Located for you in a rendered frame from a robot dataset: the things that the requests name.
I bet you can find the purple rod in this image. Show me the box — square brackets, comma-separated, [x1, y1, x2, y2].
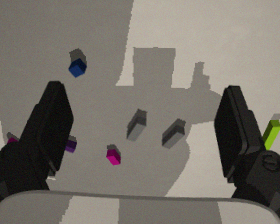
[65, 140, 77, 153]

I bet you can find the small magenta block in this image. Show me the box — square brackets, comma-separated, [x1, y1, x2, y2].
[7, 137, 18, 144]
[106, 149, 121, 165]

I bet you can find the small blue block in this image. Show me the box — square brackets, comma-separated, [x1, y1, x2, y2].
[68, 58, 87, 78]

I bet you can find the lime green rod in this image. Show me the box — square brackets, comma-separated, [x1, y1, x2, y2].
[262, 120, 280, 150]

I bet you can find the grey rod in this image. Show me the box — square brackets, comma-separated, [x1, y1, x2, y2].
[162, 125, 185, 149]
[126, 116, 146, 142]

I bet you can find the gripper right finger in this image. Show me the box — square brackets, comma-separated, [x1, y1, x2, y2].
[214, 85, 280, 218]

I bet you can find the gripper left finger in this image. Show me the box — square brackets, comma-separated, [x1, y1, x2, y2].
[0, 81, 74, 202]

